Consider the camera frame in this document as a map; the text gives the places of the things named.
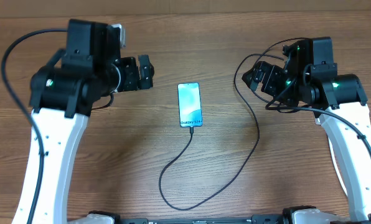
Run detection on black USB charging cable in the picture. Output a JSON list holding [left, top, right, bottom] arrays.
[[158, 37, 311, 212]]

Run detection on blue Samsung Galaxy smartphone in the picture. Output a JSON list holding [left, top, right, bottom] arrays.
[[177, 83, 203, 128]]

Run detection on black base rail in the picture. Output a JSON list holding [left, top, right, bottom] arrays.
[[85, 210, 339, 224]]

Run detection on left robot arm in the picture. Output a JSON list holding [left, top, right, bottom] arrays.
[[13, 19, 154, 223]]

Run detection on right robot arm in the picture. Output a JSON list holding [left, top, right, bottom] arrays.
[[242, 37, 371, 223]]

